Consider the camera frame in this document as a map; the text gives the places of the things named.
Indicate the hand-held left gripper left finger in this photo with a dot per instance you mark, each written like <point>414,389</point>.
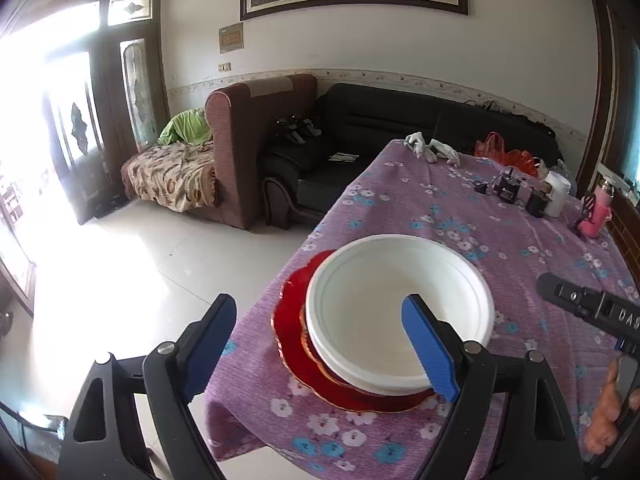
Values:
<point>210,345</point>

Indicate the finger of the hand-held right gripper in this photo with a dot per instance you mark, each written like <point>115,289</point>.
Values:
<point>565,292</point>

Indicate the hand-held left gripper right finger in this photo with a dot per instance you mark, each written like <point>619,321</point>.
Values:
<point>430,350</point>

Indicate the white foam bowl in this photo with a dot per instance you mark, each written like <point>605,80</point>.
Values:
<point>380,389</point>

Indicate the cream plastic bowl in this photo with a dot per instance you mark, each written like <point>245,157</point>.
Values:
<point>380,310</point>

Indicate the red glass plate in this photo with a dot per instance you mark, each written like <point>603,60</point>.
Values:
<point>312,347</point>
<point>295,340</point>

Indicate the person's right hand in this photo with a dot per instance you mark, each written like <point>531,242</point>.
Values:
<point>602,410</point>

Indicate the black slotted spatula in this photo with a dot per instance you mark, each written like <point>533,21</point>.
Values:
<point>581,221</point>

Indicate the pink sleeved thermos bottle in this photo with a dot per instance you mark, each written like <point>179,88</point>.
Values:
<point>596,215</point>

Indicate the brick pattern counter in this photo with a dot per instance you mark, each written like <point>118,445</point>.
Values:
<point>627,230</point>

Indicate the dark glass jars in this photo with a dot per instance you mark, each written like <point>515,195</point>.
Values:
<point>537,205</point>

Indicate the white plastic jar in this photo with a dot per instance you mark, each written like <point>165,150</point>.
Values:
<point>556,194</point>

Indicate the black electronic device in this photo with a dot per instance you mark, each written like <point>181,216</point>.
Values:
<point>507,190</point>

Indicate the small black adapter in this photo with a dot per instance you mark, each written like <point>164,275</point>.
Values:
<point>481,188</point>

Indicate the orange-red plastic bag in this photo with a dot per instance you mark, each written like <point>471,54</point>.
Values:
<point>522,161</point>

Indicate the pink floral tablecloth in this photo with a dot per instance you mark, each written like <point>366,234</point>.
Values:
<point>430,200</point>

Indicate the frosted glass partition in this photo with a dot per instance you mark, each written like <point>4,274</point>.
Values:
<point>631,135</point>

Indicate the leaf patterned blanket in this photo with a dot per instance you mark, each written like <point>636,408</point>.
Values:
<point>165,175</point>

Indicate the white work glove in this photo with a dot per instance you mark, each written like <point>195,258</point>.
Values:
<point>442,150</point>
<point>417,142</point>

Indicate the brown armchair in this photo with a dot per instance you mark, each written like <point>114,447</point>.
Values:
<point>250,160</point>

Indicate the striped paper sheet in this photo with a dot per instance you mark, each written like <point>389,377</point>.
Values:
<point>342,157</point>

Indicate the green cloth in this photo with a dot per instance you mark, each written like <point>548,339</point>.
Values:
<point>185,127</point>

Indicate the black gadgets on sofa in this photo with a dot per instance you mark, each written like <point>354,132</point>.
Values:
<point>297,129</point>

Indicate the black leather sofa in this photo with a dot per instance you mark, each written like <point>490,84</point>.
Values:
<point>390,120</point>

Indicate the wooden glass door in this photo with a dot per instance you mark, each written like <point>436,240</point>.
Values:
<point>112,125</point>

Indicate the small framed wall plaque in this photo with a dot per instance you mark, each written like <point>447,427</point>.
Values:
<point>231,37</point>

